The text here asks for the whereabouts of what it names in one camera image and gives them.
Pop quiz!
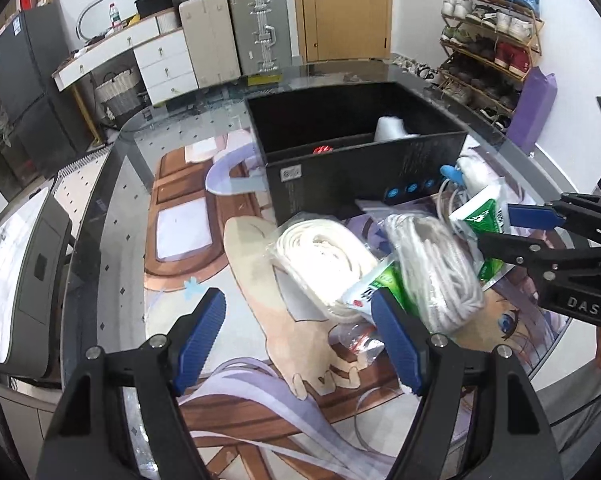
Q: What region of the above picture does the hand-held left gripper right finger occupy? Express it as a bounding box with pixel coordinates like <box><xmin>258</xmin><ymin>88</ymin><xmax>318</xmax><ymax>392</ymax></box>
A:
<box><xmin>371</xmin><ymin>290</ymin><xmax>566</xmax><ymax>480</ymax></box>

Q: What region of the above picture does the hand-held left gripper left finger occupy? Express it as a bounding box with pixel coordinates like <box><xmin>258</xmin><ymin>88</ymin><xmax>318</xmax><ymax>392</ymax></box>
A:
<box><xmin>35</xmin><ymin>287</ymin><xmax>227</xmax><ymax>480</ymax></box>

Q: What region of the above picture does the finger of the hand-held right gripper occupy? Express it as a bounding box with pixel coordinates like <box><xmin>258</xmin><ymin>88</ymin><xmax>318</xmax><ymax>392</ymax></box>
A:
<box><xmin>507</xmin><ymin>191</ymin><xmax>601</xmax><ymax>250</ymax></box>
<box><xmin>477</xmin><ymin>231</ymin><xmax>601</xmax><ymax>286</ymax></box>

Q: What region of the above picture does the clear plastic packet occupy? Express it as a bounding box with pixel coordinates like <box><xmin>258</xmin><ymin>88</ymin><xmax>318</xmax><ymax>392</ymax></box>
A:
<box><xmin>331</xmin><ymin>321</ymin><xmax>387</xmax><ymax>367</ymax></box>

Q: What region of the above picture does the green white tissue packet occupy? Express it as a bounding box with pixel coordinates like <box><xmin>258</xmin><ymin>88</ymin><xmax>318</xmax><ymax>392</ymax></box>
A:
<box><xmin>448</xmin><ymin>182</ymin><xmax>511</xmax><ymax>291</ymax></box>
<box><xmin>338</xmin><ymin>255</ymin><xmax>416</xmax><ymax>321</ymax></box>

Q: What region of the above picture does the white cord coil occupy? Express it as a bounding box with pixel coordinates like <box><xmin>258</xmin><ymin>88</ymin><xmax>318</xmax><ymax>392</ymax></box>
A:
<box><xmin>383</xmin><ymin>212</ymin><xmax>486</xmax><ymax>333</ymax></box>

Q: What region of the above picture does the blue plastic clip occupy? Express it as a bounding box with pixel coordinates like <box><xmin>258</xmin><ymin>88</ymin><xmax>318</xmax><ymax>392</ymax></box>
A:
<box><xmin>441</xmin><ymin>164</ymin><xmax>466</xmax><ymax>188</ymax></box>

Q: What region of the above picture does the white webbing coil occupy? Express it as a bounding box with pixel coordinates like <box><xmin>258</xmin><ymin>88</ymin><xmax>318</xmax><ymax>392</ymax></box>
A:
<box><xmin>268</xmin><ymin>217</ymin><xmax>381</xmax><ymax>323</ymax></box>

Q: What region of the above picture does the black storage box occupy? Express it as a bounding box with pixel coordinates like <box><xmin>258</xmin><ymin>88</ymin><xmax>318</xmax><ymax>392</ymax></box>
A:
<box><xmin>244</xmin><ymin>81</ymin><xmax>469</xmax><ymax>228</ymax></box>

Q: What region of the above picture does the purple bag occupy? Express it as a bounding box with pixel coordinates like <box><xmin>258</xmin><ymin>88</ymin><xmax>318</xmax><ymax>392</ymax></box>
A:
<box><xmin>505</xmin><ymin>66</ymin><xmax>557</xmax><ymax>153</ymax></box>

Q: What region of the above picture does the printed desk mat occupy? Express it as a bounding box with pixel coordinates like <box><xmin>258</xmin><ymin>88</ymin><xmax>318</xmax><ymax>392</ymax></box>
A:
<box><xmin>143</xmin><ymin>127</ymin><xmax>566</xmax><ymax>480</ymax></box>

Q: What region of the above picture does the black framed glass table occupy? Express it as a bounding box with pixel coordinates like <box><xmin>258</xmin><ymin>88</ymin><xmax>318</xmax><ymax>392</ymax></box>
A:
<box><xmin>60</xmin><ymin>52</ymin><xmax>601</xmax><ymax>480</ymax></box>

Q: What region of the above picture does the wooden shoe rack with shoes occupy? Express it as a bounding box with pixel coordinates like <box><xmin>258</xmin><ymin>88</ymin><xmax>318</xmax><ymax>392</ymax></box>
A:
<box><xmin>437</xmin><ymin>0</ymin><xmax>542</xmax><ymax>128</ymax></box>

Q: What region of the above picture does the white plastic bag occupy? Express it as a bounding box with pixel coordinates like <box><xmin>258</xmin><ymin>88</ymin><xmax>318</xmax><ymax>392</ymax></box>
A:
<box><xmin>373</xmin><ymin>116</ymin><xmax>412</xmax><ymax>144</ymax></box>

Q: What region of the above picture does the grey sideboard cabinet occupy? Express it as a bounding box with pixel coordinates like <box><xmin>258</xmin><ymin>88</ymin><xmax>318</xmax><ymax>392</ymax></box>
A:
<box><xmin>0</xmin><ymin>187</ymin><xmax>74</xmax><ymax>381</ymax></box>

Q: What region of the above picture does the loose shoes group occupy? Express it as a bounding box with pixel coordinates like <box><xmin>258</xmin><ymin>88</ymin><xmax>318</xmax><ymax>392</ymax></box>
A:
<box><xmin>391</xmin><ymin>52</ymin><xmax>447</xmax><ymax>82</ymax></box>

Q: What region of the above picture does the wicker basket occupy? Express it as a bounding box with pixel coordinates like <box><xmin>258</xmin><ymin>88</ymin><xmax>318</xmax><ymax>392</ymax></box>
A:
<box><xmin>94</xmin><ymin>69</ymin><xmax>146</xmax><ymax>117</ymax></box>

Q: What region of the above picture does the wooden door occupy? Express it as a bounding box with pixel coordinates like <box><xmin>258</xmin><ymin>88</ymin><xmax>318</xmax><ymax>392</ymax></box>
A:
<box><xmin>291</xmin><ymin>0</ymin><xmax>394</xmax><ymax>63</ymax></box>

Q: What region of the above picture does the white desk with drawers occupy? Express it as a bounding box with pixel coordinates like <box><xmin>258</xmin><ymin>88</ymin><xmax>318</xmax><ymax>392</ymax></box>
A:
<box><xmin>53</xmin><ymin>12</ymin><xmax>198</xmax><ymax>106</ymax></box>

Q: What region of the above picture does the beige suitcase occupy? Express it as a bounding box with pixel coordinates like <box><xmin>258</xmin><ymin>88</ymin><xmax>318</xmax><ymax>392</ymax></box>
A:
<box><xmin>179</xmin><ymin>0</ymin><xmax>241</xmax><ymax>88</ymax></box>

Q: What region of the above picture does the dark grey fridge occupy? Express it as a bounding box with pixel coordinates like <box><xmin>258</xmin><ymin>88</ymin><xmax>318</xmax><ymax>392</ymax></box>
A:
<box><xmin>0</xmin><ymin>0</ymin><xmax>98</xmax><ymax>161</ymax></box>

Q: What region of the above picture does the silver suitcase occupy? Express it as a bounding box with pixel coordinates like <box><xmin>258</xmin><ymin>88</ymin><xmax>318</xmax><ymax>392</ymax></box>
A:
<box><xmin>229</xmin><ymin>0</ymin><xmax>291</xmax><ymax>77</ymax></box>

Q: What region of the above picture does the oval metal frame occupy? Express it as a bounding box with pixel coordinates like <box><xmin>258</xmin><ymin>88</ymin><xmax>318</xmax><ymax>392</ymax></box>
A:
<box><xmin>78</xmin><ymin>0</ymin><xmax>141</xmax><ymax>41</ymax></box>

